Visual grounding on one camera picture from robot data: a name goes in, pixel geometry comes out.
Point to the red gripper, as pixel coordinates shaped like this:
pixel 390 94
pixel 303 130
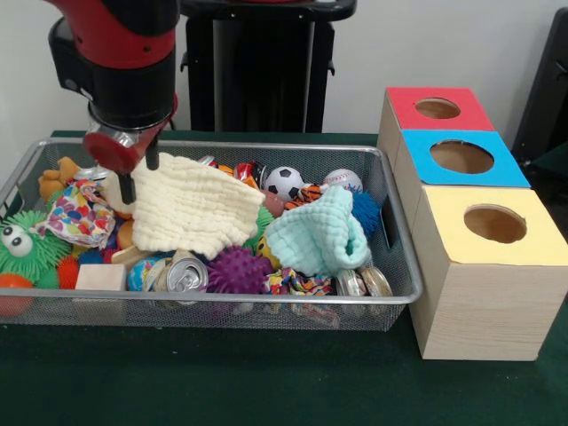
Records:
pixel 113 153

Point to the cream waffle cloth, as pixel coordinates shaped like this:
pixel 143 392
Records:
pixel 191 208

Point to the colourful heart-print cloth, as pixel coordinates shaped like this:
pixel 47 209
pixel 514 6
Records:
pixel 77 215

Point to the green spiky googly-eyed toy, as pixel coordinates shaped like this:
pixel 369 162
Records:
pixel 26 262

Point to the light blue waffle cloth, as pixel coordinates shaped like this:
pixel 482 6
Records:
pixel 315 235

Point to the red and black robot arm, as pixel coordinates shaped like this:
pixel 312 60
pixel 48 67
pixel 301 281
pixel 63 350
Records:
pixel 124 66

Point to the wooden box with three holes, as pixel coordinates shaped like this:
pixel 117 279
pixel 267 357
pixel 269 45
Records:
pixel 488 310

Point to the silver drinks can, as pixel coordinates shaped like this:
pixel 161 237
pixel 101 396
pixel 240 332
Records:
pixel 186 276

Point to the purple spiky ball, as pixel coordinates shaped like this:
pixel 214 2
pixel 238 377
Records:
pixel 237 270

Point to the small soccer ball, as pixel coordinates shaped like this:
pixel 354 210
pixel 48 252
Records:
pixel 285 182

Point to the small white baseball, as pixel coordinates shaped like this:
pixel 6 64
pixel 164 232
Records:
pixel 342 179

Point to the dark green table cloth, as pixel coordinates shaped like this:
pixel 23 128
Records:
pixel 222 377
pixel 552 157

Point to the blue spiky rubber ball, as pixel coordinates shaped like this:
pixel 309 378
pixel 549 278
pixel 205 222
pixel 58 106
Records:
pixel 370 213

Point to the crushed silver can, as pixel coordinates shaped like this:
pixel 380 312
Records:
pixel 364 283

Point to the black upright panel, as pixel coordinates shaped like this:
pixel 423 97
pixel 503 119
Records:
pixel 546 89

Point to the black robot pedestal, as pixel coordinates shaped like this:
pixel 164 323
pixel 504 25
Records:
pixel 257 80

